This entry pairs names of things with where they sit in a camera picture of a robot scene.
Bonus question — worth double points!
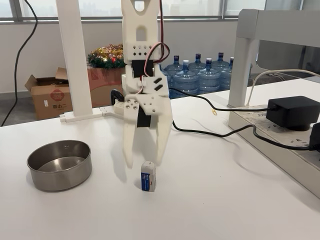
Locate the small white and blue box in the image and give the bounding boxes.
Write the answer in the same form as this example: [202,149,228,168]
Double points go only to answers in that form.
[140,161,157,193]

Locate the red cardboard box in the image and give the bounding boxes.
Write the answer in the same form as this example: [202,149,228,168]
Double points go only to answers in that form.
[87,66,126,109]

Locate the round metal bowl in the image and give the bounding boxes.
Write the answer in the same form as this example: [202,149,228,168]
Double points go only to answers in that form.
[26,139,93,192]

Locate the open brown cardboard box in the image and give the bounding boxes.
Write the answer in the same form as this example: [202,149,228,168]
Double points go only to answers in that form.
[24,66,74,121]

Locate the blue water jug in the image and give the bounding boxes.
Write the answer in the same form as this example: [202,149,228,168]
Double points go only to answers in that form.
[172,59,200,96]
[197,57,222,93]
[188,52,207,73]
[219,56,235,91]
[212,52,232,74]
[161,54,184,84]

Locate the black clamp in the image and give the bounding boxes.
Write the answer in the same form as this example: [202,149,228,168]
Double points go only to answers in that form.
[110,88,125,106]

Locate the green tinsel Christmas wreath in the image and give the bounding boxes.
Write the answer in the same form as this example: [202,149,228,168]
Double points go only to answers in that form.
[86,43,126,70]

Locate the white desk shelf riser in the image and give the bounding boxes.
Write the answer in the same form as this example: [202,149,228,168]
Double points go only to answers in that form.
[227,8,320,109]

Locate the white power strip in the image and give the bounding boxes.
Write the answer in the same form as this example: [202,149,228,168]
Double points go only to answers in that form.
[228,106,320,200]

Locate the black power adapter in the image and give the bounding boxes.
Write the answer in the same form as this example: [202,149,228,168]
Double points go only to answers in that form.
[265,95,318,132]

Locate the black plug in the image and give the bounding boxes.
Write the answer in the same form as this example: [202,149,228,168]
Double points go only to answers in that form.
[309,121,320,151]

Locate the black adapter cable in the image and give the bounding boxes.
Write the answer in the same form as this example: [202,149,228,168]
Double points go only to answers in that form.
[167,87,277,113]

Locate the black power cable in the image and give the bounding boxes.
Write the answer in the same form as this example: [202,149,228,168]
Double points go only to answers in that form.
[171,119,320,152]

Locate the red white black servo cable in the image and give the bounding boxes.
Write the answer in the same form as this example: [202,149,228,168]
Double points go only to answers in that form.
[141,0,171,96]

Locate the white camera stand post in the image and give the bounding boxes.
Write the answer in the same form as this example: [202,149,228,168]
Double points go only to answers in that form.
[55,0,126,124]

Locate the white charging cable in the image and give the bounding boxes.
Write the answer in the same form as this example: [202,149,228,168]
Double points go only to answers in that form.
[245,69,320,107]

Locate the hanging black cable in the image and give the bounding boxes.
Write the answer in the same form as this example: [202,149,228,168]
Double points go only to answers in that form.
[0,0,39,127]

